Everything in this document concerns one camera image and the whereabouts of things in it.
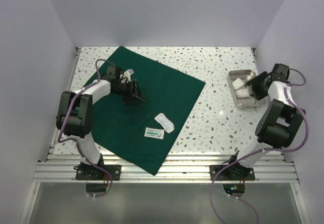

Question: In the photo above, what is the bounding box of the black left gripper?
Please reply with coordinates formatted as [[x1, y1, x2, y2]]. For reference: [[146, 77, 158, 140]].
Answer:
[[113, 79, 145, 105]]

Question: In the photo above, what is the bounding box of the white gauze pad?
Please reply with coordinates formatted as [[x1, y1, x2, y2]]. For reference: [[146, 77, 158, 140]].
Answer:
[[232, 78, 245, 90], [235, 88, 250, 98]]

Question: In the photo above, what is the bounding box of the stainless steel tray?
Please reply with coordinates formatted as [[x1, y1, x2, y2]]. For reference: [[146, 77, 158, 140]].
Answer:
[[228, 69, 266, 110]]

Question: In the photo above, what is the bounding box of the green striped white packet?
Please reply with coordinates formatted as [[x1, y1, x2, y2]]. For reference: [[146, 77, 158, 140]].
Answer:
[[144, 127, 165, 140]]

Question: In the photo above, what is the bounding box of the white crinkled sterile pouch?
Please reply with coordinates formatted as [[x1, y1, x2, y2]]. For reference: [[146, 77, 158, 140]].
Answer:
[[154, 113, 175, 133]]

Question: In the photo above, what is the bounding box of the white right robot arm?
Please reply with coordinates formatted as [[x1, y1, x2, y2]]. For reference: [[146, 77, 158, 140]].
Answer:
[[225, 63, 306, 180]]

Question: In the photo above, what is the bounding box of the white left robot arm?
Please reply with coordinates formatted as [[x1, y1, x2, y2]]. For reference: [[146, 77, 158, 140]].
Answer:
[[56, 65, 145, 180]]

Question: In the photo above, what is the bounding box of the dark green surgical cloth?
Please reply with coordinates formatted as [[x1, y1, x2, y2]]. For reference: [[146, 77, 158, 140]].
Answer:
[[91, 47, 205, 175]]

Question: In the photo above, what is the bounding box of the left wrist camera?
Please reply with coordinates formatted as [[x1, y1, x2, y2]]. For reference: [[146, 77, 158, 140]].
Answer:
[[105, 65, 135, 83]]

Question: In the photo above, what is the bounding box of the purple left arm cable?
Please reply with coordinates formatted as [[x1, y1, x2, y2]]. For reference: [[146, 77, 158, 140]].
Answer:
[[57, 59, 113, 199]]

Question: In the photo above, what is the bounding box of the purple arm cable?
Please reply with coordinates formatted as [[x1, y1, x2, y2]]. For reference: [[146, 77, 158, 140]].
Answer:
[[210, 68, 309, 224], [57, 59, 113, 199]]

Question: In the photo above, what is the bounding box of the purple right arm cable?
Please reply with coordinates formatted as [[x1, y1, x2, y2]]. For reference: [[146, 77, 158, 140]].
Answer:
[[210, 68, 309, 224]]

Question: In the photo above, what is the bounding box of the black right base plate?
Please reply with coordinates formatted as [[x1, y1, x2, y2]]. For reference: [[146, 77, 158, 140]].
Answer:
[[209, 164, 256, 181]]

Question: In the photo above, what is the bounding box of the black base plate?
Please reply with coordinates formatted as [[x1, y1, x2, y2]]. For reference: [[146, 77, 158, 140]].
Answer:
[[73, 163, 121, 181], [209, 164, 256, 181]]

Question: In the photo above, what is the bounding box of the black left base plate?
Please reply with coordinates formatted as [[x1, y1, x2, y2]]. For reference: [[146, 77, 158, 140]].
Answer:
[[73, 163, 121, 181]]

